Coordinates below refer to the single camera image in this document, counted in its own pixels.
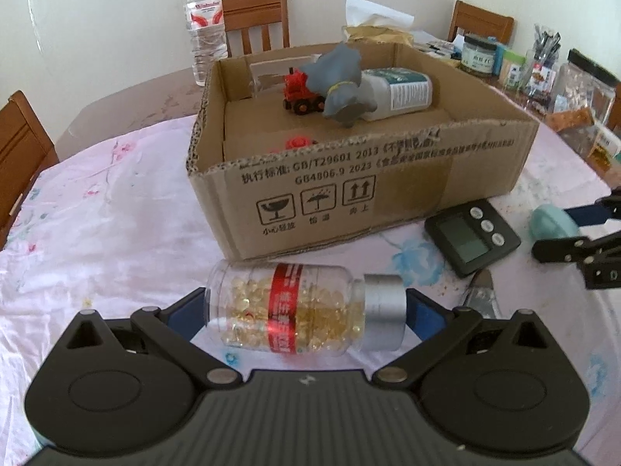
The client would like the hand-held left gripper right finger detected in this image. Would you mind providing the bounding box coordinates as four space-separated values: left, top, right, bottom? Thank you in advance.
373 289 550 390

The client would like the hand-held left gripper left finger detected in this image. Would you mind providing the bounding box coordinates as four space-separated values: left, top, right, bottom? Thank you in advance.
63 287 241 390

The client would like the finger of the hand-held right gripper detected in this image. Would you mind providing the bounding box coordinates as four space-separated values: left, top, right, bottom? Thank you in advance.
564 188 621 227
530 232 621 293

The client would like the teal cup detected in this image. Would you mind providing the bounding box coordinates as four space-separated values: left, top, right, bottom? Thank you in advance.
531 205 580 241

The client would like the capsule bottle silver cap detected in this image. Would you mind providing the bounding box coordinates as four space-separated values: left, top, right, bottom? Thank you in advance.
204 259 408 356

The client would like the brown cardboard box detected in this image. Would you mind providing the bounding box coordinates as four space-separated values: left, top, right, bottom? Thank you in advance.
186 41 541 261

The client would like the yellow snack packet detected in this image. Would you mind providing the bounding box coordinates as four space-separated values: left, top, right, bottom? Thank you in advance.
586 125 621 172

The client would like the black digital timer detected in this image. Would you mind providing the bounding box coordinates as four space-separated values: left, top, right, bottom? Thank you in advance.
424 202 522 278

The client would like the orange snack bag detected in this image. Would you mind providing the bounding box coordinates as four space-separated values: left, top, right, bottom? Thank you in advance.
547 106 597 133

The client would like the large clear container black lid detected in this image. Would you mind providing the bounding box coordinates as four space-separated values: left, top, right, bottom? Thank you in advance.
553 49 621 128

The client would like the clear pen holder with pens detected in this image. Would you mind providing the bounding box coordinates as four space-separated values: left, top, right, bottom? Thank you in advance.
525 23 562 104

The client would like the green lidded jar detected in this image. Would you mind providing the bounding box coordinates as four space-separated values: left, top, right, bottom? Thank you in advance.
499 49 528 91

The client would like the glass jar black lid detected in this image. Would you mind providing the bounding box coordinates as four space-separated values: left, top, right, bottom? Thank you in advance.
460 34 499 77

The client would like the white bottle teal label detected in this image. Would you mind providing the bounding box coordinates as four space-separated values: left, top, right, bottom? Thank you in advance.
359 69 434 122

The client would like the wooden chair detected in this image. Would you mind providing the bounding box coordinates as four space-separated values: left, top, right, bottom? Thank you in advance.
0 90 60 249
447 0 515 45
220 0 291 58

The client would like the grey toy elephant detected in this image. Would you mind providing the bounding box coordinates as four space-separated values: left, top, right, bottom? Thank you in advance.
297 43 379 128

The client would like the red toy train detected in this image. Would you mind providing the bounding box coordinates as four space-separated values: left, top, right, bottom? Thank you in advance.
282 69 327 114

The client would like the clear plastic water bottle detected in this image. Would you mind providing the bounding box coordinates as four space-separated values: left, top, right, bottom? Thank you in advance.
183 0 229 87

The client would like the tissue pack with white tissue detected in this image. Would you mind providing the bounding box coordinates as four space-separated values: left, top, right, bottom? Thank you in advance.
341 0 417 44

